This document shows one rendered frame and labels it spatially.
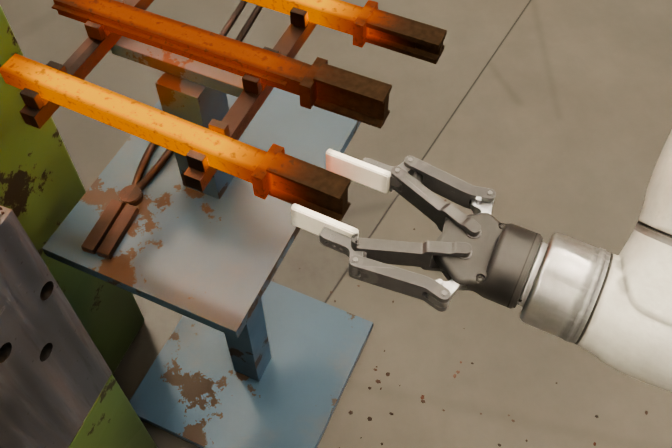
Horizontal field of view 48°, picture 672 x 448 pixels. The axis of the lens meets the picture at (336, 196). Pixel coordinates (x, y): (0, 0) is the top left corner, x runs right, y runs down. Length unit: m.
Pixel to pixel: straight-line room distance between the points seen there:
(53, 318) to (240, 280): 0.24
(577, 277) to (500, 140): 1.42
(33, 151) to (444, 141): 1.17
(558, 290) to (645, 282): 0.07
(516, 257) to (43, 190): 0.81
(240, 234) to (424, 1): 1.53
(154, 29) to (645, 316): 0.60
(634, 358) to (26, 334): 0.67
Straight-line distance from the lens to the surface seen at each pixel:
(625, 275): 0.70
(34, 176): 1.25
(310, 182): 0.74
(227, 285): 1.02
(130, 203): 1.10
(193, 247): 1.05
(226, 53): 0.88
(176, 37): 0.91
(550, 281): 0.69
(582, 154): 2.12
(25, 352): 1.01
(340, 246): 0.72
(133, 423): 1.41
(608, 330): 0.70
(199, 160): 0.79
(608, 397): 1.79
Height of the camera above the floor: 1.58
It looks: 55 degrees down
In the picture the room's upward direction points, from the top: straight up
